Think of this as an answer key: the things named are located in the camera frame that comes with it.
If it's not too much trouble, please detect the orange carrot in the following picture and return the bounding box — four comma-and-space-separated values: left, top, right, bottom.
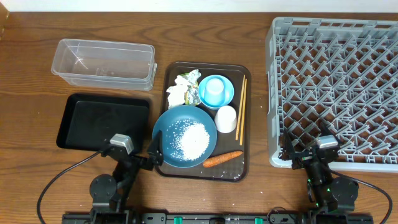
203, 151, 243, 168

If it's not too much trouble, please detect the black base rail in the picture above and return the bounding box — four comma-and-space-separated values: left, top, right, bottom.
62, 213, 374, 224

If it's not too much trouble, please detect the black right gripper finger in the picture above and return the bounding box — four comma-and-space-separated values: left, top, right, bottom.
279, 129, 295, 161
319, 121, 342, 145

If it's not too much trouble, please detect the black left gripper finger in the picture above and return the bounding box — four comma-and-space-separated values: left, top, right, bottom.
99, 142, 114, 156
147, 131, 164, 166

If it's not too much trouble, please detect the black tray bin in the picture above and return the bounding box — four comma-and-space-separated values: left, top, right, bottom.
56, 93, 149, 154

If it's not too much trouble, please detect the light blue cup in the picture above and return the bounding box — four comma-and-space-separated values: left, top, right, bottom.
205, 78, 224, 106

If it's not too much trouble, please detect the grey dishwasher rack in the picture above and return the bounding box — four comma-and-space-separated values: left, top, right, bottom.
266, 17, 397, 173

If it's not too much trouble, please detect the clear plastic bin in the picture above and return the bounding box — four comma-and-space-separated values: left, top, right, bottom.
51, 39, 157, 91

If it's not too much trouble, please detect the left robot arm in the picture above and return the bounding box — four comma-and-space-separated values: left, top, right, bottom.
90, 131, 164, 213

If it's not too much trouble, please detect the wooden chopstick right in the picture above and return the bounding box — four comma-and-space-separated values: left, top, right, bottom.
239, 78, 248, 146

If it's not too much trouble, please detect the pale pink cup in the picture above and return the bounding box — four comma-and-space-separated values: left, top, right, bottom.
214, 105, 237, 134

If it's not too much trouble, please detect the white napkin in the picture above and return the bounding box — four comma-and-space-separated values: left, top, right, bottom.
166, 75, 190, 109

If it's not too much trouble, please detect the wooden chopstick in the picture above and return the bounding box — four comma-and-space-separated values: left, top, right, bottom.
235, 75, 246, 141
239, 78, 248, 146

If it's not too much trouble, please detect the dark brown serving tray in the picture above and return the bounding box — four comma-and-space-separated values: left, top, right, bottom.
152, 62, 251, 182

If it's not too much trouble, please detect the dark blue plate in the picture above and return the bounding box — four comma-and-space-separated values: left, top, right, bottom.
152, 105, 217, 168

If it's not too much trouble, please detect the white rice pile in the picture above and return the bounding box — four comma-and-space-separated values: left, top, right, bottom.
166, 119, 210, 161

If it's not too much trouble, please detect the wooden chopstick left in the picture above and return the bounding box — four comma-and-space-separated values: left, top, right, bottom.
235, 75, 246, 141

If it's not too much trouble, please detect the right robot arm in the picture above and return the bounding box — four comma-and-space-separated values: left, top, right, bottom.
282, 123, 359, 213

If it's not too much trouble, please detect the light blue bowl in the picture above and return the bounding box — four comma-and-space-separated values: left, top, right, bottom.
198, 75, 234, 110

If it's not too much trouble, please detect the foil wrapper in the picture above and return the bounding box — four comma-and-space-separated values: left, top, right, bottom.
181, 69, 201, 106

